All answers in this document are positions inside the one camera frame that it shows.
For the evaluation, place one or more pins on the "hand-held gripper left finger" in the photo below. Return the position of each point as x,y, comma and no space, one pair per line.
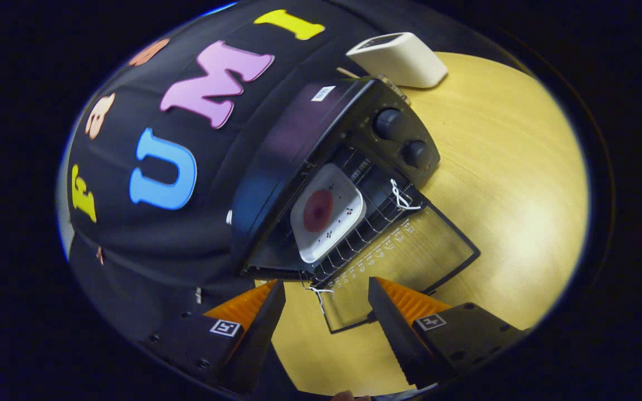
257,340

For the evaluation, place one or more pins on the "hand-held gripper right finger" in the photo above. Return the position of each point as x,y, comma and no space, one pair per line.
393,334

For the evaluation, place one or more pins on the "white square plate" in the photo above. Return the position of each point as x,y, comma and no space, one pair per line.
343,211

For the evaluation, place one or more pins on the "pink round meat slice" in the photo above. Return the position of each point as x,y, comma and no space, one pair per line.
318,210

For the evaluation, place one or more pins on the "black toaster oven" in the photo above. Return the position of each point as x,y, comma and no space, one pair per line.
282,150

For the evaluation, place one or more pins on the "white toaster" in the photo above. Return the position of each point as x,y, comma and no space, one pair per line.
402,58

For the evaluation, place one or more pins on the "silver clip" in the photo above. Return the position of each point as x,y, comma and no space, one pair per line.
198,295

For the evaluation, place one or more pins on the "pink clip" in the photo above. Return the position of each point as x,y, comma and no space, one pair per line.
100,255

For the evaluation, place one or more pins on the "wooden stick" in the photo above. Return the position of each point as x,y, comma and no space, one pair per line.
348,73

